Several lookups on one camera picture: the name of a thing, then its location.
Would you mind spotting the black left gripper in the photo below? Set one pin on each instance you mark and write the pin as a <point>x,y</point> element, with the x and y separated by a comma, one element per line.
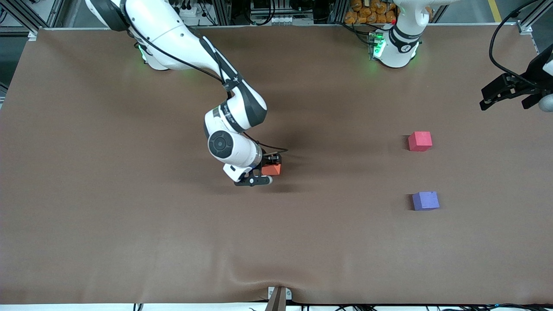
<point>532,76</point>

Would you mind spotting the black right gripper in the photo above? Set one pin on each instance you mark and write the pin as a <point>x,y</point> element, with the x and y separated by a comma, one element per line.
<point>268,159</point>

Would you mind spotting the orange foam block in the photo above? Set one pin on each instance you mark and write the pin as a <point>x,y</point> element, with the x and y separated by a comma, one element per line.
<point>272,170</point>

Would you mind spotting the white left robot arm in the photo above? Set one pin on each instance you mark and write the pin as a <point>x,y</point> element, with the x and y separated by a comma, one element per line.
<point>397,47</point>

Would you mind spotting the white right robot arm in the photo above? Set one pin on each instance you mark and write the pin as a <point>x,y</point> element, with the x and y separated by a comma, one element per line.
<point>173,34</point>

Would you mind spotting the red foam block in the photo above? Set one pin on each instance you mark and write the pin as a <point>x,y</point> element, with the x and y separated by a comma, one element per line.
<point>420,141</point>

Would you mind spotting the purple foam block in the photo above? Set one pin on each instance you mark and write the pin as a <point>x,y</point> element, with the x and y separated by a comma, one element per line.
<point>425,201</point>

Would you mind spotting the white terminal block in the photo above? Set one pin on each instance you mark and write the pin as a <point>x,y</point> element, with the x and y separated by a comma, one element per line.
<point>285,20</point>

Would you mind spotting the brown table mat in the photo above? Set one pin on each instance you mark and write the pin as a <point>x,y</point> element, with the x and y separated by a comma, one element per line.
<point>129,216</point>

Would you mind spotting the pile of orange objects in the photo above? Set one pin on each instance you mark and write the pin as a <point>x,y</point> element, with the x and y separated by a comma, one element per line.
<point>367,13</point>

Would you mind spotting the white power strip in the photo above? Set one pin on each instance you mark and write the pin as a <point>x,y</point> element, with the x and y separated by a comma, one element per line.
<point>188,11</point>

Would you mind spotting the aluminium frame profile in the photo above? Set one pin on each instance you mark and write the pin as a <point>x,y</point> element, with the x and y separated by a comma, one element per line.
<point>525,28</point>
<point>26,19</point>

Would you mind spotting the metal table clamp bracket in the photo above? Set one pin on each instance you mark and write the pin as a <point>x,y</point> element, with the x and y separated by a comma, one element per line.
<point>272,293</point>

